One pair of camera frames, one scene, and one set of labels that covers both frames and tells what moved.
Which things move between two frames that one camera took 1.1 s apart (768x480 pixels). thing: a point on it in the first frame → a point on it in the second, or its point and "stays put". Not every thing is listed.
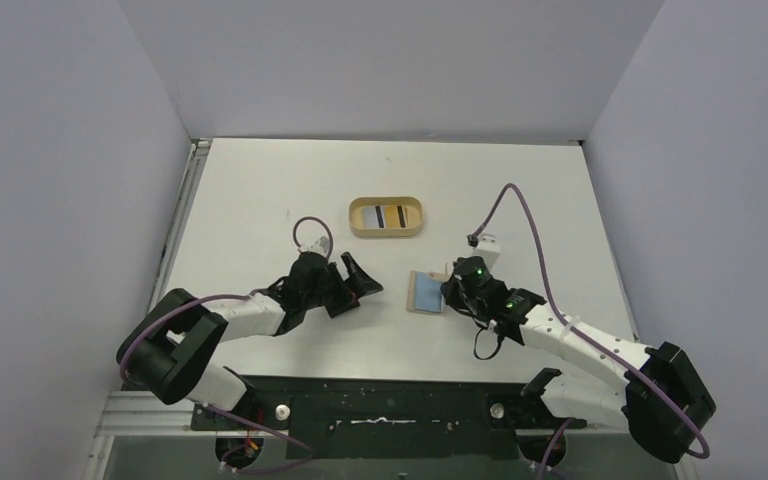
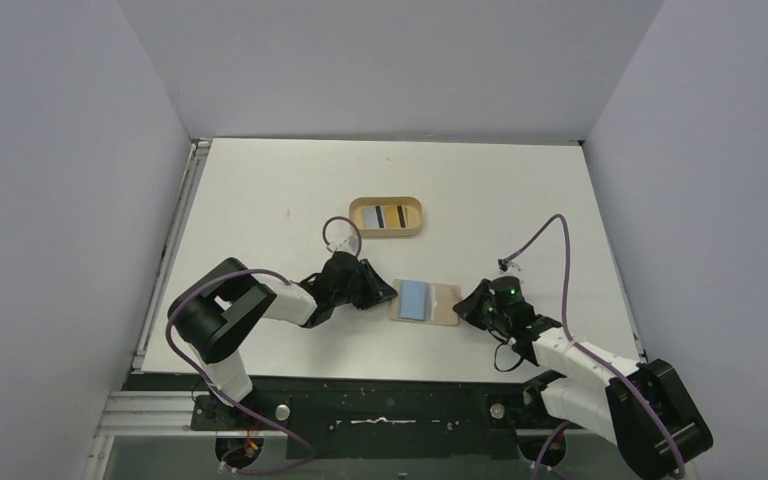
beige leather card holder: (410, 290) → (440, 302)
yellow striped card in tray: (396, 217) stays put
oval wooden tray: (386, 216) stays put
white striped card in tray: (374, 217) stays put
